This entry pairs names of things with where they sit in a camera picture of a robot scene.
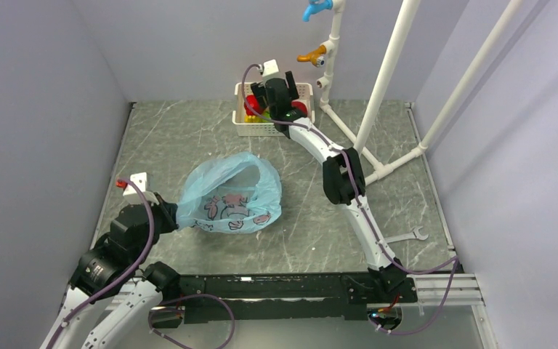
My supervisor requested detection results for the yellow fake banana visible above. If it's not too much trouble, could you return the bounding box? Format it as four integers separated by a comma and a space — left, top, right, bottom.
244, 115, 262, 124

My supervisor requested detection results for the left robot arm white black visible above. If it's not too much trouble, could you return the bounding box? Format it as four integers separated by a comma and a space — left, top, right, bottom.
41, 197, 180, 348

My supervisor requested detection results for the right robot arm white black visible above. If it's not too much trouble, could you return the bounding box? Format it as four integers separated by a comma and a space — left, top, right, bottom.
251, 71, 410, 302

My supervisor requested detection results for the aluminium rail frame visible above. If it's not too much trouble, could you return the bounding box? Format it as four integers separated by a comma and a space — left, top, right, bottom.
47, 272, 496, 349

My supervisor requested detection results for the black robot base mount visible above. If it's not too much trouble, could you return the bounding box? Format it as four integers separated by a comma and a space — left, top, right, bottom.
154, 272, 418, 328

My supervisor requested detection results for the light blue plastic bag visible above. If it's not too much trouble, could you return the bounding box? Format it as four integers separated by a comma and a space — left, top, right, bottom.
175, 151, 283, 234

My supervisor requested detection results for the purple cable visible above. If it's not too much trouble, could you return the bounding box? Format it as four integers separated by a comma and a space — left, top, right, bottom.
241, 63, 461, 276
45, 178, 155, 349

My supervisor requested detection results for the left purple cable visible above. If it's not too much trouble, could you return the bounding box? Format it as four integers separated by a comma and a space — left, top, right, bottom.
45, 178, 155, 349

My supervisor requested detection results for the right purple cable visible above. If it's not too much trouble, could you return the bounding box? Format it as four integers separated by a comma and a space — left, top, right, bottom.
241, 63, 461, 276

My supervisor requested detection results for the silver wrench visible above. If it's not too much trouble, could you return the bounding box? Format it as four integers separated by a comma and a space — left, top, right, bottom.
386, 226, 429, 244

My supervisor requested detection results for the orange faucet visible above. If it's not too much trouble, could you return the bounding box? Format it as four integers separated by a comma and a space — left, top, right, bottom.
296, 45, 327, 68

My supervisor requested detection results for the white plastic basket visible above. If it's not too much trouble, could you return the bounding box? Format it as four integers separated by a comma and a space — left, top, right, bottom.
232, 82, 315, 137

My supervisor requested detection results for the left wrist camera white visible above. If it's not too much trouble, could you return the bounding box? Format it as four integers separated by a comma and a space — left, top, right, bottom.
116, 172, 159, 205

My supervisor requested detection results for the red fake tomato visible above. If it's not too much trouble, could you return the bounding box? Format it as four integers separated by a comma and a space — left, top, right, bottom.
291, 100, 308, 116

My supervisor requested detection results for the red fake bell pepper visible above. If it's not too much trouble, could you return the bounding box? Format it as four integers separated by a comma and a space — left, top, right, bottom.
243, 95, 264, 117

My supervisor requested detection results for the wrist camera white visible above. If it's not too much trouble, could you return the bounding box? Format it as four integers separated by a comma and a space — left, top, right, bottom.
258, 60, 280, 81
116, 172, 159, 205

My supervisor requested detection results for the blue faucet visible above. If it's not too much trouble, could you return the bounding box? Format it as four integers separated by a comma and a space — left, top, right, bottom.
302, 0, 333, 22

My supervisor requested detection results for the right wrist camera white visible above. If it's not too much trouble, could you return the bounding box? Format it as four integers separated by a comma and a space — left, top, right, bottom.
258, 60, 280, 81

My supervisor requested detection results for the white PVC pipe frame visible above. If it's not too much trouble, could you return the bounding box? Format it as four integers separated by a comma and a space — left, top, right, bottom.
318, 1, 523, 185

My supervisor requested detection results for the green fake watermelon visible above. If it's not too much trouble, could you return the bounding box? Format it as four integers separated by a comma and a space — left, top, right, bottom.
260, 111, 271, 122

